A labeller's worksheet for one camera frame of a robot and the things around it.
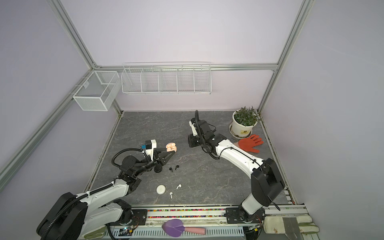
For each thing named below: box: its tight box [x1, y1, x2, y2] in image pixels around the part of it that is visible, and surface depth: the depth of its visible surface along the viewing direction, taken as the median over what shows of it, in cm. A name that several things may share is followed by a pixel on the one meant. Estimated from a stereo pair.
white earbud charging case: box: [156, 184, 166, 195], surface depth 83 cm
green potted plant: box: [234, 105, 262, 127], surface depth 96 cm
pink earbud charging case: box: [166, 142, 177, 153], surface depth 72 cm
